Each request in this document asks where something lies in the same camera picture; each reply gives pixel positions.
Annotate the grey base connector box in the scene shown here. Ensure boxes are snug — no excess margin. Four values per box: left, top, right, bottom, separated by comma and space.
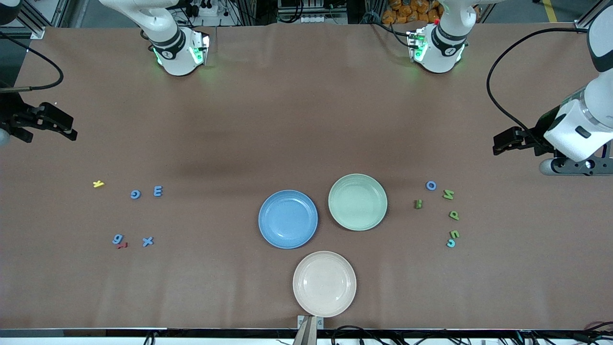
189, 31, 210, 66
407, 29, 428, 62

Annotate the orange fruit pile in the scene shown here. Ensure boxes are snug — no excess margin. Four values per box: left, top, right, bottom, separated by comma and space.
382, 0, 441, 24

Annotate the light green plate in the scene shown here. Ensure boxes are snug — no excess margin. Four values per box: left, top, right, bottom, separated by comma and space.
328, 173, 388, 231

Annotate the white power strip with plugs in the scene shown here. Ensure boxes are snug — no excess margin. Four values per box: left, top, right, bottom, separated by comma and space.
184, 0, 218, 17

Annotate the pale pink plate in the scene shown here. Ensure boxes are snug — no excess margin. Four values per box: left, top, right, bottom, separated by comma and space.
293, 251, 357, 318

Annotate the blue plate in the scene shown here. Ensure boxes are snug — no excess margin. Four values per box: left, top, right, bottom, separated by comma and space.
258, 190, 318, 250

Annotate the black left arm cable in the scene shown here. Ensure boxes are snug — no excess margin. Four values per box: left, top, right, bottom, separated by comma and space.
487, 27, 589, 145

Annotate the aluminium frame post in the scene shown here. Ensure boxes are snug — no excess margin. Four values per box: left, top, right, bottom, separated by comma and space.
575, 10, 599, 32
10, 0, 65, 40

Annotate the metal table clamp bracket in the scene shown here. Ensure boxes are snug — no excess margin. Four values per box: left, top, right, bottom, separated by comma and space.
298, 315, 324, 345

